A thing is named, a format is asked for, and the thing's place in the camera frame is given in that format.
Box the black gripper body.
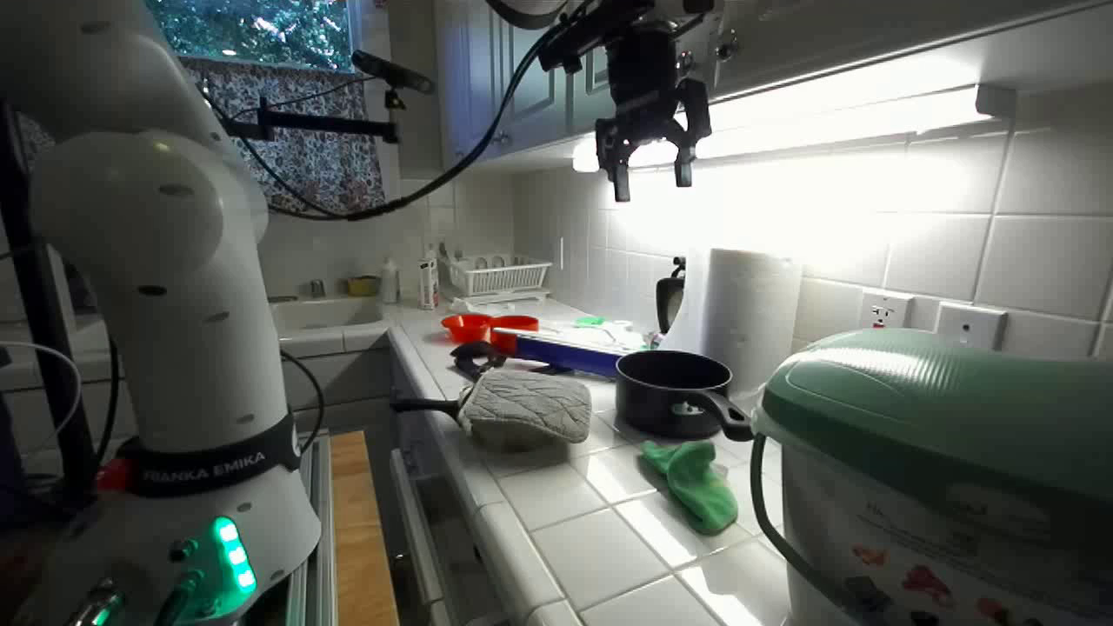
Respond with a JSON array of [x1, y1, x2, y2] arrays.
[[593, 15, 714, 149]]

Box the grey upper kitchen cabinets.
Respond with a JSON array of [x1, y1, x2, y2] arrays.
[[430, 0, 1113, 179]]

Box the black hanging utensil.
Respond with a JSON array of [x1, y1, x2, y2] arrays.
[[653, 255, 690, 340]]

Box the white dish rack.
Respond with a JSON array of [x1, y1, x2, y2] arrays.
[[440, 251, 555, 304]]

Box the white paper towel roll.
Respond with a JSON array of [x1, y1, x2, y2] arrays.
[[701, 245, 804, 398]]

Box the blue wax paper box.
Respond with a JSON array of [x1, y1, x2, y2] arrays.
[[490, 327, 627, 378]]

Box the red plastic strainer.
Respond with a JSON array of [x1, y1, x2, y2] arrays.
[[437, 305, 542, 352]]

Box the black cooking pot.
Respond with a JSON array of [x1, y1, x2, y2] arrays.
[[610, 349, 758, 444]]

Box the grey quilted oven mitt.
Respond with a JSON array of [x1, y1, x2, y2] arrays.
[[454, 365, 593, 455]]

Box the patterned window curtain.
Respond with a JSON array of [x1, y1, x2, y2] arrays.
[[146, 0, 390, 219]]

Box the white kitchen sink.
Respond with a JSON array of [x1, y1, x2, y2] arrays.
[[265, 291, 393, 340]]

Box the green cloth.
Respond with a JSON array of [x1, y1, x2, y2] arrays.
[[636, 439, 743, 539]]

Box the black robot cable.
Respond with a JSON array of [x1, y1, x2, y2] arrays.
[[195, 17, 575, 226]]

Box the white wall outlet plate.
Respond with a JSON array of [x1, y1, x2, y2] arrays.
[[855, 290, 919, 334]]

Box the black pan handle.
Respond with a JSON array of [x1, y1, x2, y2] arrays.
[[390, 398, 464, 422]]

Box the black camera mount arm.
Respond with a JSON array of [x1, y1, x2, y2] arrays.
[[222, 44, 437, 149]]

